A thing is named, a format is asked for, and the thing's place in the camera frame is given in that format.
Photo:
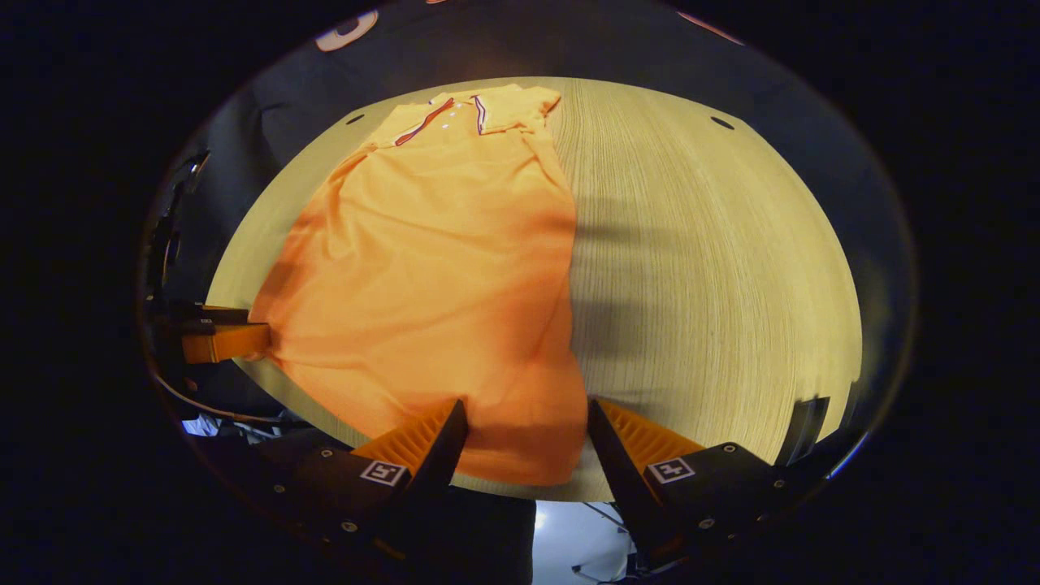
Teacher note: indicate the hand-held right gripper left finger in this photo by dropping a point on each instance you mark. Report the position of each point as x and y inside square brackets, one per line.
[443, 463]

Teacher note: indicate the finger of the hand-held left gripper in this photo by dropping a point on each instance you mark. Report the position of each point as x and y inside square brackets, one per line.
[211, 315]
[227, 343]

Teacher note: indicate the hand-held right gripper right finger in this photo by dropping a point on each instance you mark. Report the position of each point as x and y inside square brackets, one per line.
[619, 479]

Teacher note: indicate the orange T-shirt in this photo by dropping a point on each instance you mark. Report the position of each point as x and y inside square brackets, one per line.
[422, 268]

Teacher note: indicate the white and blue object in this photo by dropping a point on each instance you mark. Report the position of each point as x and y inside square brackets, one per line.
[199, 425]

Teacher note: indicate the dark rectangular object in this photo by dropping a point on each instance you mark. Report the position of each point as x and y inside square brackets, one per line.
[812, 431]

